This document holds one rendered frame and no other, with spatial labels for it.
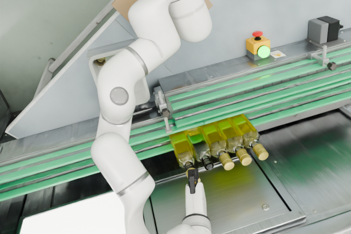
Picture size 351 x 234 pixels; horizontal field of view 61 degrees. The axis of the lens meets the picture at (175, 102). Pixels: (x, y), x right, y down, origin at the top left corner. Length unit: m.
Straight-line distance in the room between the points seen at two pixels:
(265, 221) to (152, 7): 0.68
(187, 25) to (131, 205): 0.45
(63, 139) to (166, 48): 0.61
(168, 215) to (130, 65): 0.54
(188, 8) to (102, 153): 0.40
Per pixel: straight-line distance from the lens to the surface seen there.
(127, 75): 0.67
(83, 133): 1.16
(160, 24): 0.71
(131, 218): 0.70
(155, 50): 0.72
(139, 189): 0.66
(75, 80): 1.16
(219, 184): 1.08
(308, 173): 1.17
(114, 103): 0.64
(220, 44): 1.20
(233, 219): 0.99
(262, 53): 1.17
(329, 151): 1.27
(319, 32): 1.31
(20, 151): 1.23
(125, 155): 0.66
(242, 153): 0.97
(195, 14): 0.77
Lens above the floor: 1.80
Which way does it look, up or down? 58 degrees down
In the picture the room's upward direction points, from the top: 155 degrees clockwise
